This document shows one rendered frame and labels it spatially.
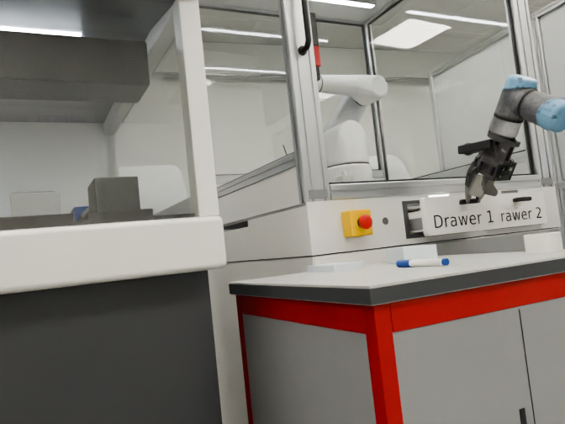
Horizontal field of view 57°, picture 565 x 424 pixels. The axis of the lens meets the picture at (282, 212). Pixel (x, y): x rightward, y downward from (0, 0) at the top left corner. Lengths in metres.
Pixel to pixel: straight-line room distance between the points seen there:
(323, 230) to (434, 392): 0.68
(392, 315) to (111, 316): 0.53
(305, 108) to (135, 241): 0.68
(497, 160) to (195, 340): 0.91
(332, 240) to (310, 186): 0.16
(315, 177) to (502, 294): 0.66
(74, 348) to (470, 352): 0.69
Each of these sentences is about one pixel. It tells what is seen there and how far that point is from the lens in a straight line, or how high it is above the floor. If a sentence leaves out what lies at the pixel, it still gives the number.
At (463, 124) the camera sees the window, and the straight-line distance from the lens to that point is 1.85.
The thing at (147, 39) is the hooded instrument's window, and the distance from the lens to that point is 1.10.
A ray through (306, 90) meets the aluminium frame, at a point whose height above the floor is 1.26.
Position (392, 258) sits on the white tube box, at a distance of 1.36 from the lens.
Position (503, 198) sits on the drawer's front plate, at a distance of 1.86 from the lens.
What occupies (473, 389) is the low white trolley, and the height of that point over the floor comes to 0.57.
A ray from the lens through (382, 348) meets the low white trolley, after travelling 0.80.
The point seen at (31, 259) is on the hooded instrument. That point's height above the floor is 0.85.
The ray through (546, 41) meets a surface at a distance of 3.53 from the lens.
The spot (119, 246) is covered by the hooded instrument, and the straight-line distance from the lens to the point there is 0.99.
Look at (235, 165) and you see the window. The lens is 1.91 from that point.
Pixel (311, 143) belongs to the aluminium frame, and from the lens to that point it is 1.45.
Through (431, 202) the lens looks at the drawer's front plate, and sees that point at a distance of 1.54.
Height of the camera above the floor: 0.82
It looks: 4 degrees up
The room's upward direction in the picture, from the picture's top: 6 degrees counter-clockwise
